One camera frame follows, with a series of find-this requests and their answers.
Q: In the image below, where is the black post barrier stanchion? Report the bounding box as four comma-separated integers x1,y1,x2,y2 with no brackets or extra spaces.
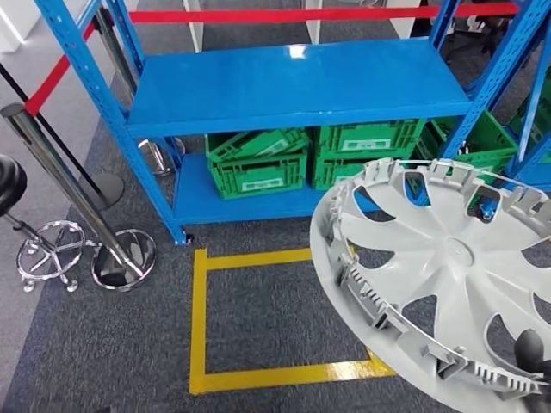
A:
0,61,127,213

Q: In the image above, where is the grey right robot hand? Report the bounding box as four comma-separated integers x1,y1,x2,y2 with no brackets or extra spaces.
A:
515,329,551,380

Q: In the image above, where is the grey plastic wheel hubcap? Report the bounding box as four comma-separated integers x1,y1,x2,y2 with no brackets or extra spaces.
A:
309,157,551,413

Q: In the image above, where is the white desk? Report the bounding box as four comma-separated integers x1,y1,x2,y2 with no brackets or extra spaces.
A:
183,0,324,53

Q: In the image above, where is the white low cabinet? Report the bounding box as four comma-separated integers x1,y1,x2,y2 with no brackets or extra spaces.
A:
0,0,42,55

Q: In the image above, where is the black stool chrome base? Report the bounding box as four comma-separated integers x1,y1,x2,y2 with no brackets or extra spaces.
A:
0,153,87,293

